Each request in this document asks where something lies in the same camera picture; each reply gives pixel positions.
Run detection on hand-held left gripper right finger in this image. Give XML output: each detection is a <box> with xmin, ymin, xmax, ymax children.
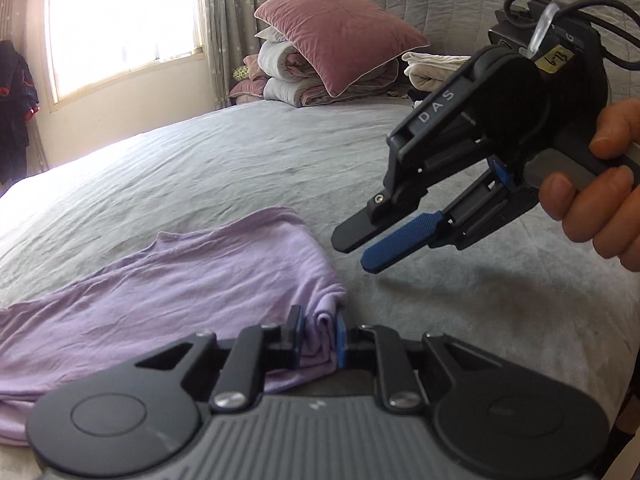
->
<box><xmin>335</xmin><ymin>316</ymin><xmax>503</xmax><ymax>411</ymax></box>

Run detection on stack of folded clothes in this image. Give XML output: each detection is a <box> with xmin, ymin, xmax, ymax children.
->
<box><xmin>401</xmin><ymin>51</ymin><xmax>476</xmax><ymax>106</ymax></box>

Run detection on dark hanging clothes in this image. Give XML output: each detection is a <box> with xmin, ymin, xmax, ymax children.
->
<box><xmin>0</xmin><ymin>40</ymin><xmax>41</xmax><ymax>186</ymax></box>

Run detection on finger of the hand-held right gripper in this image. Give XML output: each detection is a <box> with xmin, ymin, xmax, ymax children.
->
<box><xmin>360</xmin><ymin>156</ymin><xmax>541</xmax><ymax>276</ymax></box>
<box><xmin>331</xmin><ymin>51</ymin><xmax>496</xmax><ymax>254</ymax></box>

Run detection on person's right hand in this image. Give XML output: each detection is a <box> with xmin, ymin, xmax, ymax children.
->
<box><xmin>539</xmin><ymin>100</ymin><xmax>640</xmax><ymax>273</ymax></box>

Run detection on small pink pillows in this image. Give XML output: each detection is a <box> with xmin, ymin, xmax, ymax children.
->
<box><xmin>229</xmin><ymin>52</ymin><xmax>266</xmax><ymax>106</ymax></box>

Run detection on large pink velvet pillow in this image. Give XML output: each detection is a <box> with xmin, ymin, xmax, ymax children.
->
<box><xmin>254</xmin><ymin>0</ymin><xmax>431</xmax><ymax>98</ymax></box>

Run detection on black cable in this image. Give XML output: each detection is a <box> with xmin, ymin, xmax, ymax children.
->
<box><xmin>502</xmin><ymin>0</ymin><xmax>640</xmax><ymax>68</ymax></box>

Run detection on grey floral curtain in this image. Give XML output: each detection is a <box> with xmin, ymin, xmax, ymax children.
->
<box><xmin>200</xmin><ymin>0</ymin><xmax>273</xmax><ymax>108</ymax></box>

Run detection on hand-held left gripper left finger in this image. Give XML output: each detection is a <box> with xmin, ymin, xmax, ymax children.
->
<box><xmin>134</xmin><ymin>304</ymin><xmax>306</xmax><ymax>413</ymax></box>

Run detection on purple pants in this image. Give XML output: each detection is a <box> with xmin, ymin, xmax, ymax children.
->
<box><xmin>0</xmin><ymin>206</ymin><xmax>348</xmax><ymax>448</ymax></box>

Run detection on window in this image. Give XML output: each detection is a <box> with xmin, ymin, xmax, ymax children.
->
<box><xmin>27</xmin><ymin>0</ymin><xmax>208</xmax><ymax>106</ymax></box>

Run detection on folded grey quilt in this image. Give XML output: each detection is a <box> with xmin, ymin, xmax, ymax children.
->
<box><xmin>257</xmin><ymin>40</ymin><xmax>401</xmax><ymax>108</ymax></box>

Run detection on grey quilted headboard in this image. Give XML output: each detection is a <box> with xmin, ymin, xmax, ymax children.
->
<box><xmin>352</xmin><ymin>0</ymin><xmax>640</xmax><ymax>106</ymax></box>

